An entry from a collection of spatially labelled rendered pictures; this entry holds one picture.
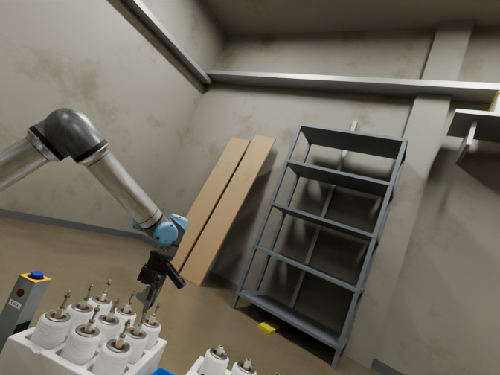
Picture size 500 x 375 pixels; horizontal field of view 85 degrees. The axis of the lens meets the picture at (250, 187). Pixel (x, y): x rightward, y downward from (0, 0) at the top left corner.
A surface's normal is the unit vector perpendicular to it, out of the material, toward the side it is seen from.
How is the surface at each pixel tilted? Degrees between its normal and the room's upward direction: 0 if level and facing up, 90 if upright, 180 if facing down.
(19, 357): 90
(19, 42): 90
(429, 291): 90
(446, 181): 90
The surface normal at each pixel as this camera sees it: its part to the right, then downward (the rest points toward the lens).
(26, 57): 0.83, 0.25
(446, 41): -0.44, -0.29
